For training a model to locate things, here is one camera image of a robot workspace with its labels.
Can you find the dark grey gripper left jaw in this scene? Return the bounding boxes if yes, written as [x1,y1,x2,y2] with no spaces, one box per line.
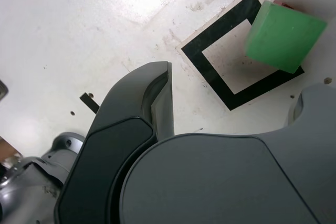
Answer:
[54,61,175,224]

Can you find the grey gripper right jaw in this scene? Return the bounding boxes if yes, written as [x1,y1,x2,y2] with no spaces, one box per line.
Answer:
[119,82,336,224]

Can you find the green cube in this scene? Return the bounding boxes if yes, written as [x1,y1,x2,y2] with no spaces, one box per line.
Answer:
[243,0,328,74]

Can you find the red cube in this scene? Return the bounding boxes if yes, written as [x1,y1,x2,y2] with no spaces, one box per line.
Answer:
[272,0,305,14]

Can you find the black tape square outline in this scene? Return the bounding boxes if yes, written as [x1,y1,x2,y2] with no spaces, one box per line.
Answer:
[180,0,305,111]

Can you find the black tape strip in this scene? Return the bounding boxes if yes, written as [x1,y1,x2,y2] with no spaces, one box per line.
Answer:
[80,92,100,114]

